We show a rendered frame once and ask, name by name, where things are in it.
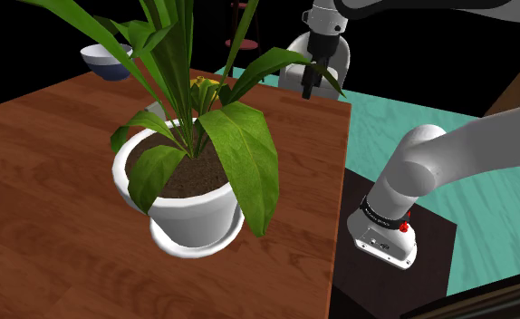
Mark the green plant in white pot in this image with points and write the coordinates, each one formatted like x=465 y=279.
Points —
x=198 y=212

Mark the yellow object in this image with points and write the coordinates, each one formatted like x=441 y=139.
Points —
x=200 y=82

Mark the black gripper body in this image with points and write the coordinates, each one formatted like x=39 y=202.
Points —
x=323 y=44

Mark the teal rug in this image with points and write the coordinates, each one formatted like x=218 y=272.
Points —
x=498 y=229

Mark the white and blue bowl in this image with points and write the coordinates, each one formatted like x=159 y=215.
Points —
x=103 y=59

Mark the white armchair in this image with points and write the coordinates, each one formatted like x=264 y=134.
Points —
x=293 y=73

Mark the dark robot stand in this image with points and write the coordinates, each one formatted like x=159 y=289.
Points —
x=397 y=287

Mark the grey object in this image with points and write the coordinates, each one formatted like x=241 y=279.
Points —
x=156 y=110

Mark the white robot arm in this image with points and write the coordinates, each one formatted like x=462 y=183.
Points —
x=454 y=154

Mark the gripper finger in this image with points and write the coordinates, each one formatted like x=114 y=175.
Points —
x=307 y=86
x=319 y=76

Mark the red round stool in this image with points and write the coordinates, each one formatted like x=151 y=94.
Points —
x=242 y=43

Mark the brown wooden table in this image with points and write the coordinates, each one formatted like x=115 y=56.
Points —
x=43 y=185

